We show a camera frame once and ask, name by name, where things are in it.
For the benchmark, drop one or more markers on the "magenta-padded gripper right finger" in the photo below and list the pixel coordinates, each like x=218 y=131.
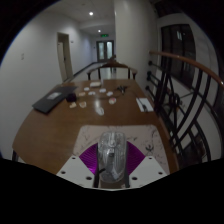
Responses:
x=148 y=168

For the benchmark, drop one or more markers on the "black railing with wooden handrail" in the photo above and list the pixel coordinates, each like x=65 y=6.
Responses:
x=186 y=110

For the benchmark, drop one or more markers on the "small black box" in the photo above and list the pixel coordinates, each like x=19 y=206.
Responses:
x=71 y=97

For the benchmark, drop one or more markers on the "dark closed laptop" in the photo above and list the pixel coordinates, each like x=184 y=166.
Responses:
x=53 y=98

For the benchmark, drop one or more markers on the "white notepad with pen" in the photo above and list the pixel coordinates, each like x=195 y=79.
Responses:
x=144 y=104

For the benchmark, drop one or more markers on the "white marble print mouse pad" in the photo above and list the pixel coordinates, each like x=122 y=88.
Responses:
x=140 y=136

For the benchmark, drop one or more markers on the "pinkish white round object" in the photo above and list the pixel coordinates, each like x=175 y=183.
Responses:
x=112 y=100

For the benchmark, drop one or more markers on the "green exit sign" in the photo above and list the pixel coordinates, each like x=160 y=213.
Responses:
x=104 y=35

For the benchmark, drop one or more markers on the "white side door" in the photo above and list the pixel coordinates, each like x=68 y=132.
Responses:
x=64 y=56

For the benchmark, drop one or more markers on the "dark framed window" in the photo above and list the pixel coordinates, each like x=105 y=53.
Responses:
x=178 y=53

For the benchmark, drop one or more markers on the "white oval object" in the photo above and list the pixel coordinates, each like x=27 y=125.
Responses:
x=100 y=111

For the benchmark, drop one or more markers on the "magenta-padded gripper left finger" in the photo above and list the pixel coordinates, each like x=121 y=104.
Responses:
x=74 y=168

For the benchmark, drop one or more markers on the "small white round object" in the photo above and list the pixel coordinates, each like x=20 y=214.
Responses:
x=102 y=90
x=109 y=94

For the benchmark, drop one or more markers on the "small white flat box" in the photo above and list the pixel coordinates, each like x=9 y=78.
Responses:
x=95 y=84

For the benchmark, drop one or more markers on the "glass double door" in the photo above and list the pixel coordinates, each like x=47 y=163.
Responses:
x=105 y=50

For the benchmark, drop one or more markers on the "round ceiling light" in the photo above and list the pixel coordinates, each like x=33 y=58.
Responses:
x=91 y=13

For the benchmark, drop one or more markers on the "small beige crumpled object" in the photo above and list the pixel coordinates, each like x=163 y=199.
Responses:
x=82 y=104
x=73 y=105

